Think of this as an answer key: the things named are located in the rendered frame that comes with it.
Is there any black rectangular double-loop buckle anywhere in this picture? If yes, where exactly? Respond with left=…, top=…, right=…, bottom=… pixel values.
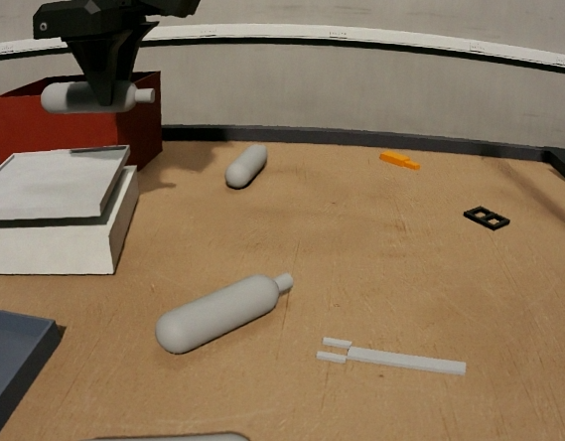
left=464, top=207, right=510, bottom=230

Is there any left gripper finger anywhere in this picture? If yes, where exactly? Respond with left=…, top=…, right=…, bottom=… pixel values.
left=61, top=30, right=133, bottom=106
left=116, top=21, right=160, bottom=81

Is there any white digital weighing scale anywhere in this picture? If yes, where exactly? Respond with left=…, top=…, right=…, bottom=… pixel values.
left=0, top=145, right=139, bottom=274

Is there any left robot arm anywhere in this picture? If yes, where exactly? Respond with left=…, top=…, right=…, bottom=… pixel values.
left=117, top=0, right=201, bottom=18

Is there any red open box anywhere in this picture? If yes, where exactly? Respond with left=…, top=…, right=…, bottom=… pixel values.
left=0, top=72, right=163, bottom=173

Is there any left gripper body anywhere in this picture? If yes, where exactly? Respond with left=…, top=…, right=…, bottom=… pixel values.
left=33, top=0, right=170, bottom=40

